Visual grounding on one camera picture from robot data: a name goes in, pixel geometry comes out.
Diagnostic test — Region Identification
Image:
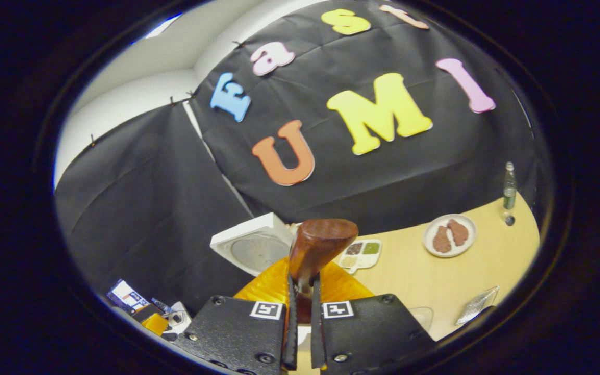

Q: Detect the white divided seasoning tray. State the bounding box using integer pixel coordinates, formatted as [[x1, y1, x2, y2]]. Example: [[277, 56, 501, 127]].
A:
[[337, 240, 382, 274]]

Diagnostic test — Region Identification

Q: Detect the black backdrop cloth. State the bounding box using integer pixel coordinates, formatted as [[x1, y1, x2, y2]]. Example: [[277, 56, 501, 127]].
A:
[[54, 0, 553, 313]]

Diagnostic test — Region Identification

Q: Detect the printed blue white box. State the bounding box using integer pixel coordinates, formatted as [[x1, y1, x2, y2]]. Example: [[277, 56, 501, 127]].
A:
[[106, 279, 151, 313]]

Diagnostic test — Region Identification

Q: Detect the green glass bottle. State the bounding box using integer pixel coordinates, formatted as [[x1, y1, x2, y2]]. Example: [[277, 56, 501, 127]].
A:
[[503, 161, 517, 210]]

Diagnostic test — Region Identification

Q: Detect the round white plate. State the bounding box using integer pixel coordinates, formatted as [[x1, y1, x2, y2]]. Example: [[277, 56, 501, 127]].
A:
[[423, 214, 477, 258]]

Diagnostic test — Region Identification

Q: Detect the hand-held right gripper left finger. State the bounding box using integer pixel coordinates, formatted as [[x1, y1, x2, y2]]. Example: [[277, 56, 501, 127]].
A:
[[185, 256, 299, 375]]

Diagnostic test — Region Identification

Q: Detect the white rice cooker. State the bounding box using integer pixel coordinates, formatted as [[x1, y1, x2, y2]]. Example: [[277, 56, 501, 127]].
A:
[[210, 212, 312, 351]]

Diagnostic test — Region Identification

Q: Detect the small orange object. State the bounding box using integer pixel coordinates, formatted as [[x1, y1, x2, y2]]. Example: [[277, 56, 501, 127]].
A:
[[141, 311, 170, 337]]

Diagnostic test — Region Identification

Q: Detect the brown meat piece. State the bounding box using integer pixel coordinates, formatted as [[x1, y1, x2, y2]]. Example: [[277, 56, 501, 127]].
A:
[[447, 219, 470, 246], [432, 225, 453, 254]]

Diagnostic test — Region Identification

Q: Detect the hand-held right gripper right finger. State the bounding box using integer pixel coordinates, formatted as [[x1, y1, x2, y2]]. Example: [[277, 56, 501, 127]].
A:
[[310, 261, 435, 374]]

